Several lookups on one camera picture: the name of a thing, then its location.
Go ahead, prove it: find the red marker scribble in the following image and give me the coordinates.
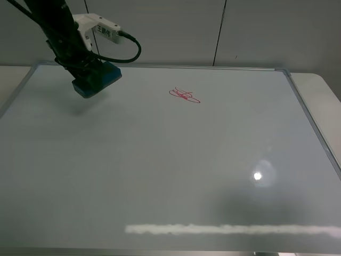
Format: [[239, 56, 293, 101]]
[[169, 87, 200, 103]]

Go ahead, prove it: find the teal whiteboard eraser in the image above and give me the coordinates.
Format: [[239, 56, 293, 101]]
[[72, 61, 122, 99]]

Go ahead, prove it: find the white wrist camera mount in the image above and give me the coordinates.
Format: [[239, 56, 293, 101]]
[[72, 13, 122, 51]]

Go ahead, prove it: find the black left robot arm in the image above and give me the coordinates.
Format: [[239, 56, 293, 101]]
[[9, 1, 95, 83]]

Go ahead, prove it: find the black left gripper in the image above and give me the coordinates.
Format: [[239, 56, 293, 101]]
[[43, 22, 106, 84]]

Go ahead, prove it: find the white framed whiteboard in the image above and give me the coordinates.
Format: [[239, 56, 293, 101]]
[[1, 64, 340, 255]]

